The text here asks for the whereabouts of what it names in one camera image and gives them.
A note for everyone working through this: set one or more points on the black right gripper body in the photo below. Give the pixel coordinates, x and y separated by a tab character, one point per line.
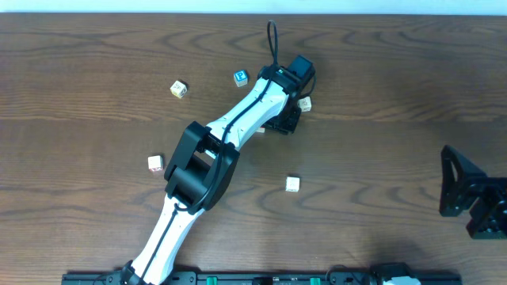
474	194

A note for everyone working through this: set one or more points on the red letter E block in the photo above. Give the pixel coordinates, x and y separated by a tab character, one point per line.
155	163

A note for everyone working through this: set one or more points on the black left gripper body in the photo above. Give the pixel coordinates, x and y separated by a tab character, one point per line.
286	122

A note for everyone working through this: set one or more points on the blue letter P block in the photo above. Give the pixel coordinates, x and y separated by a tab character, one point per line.
240	78

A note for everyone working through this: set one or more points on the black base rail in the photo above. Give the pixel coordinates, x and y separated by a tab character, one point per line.
192	278

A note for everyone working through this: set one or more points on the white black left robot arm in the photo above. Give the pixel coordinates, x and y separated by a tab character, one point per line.
204	161

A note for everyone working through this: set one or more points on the plain white wooden block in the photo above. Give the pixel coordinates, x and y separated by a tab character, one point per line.
292	184

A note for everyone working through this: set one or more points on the plain wooden picture block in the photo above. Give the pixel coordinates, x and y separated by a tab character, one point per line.
305	104

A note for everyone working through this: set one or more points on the yellow edged wooden block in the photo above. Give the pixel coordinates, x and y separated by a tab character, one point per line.
178	89

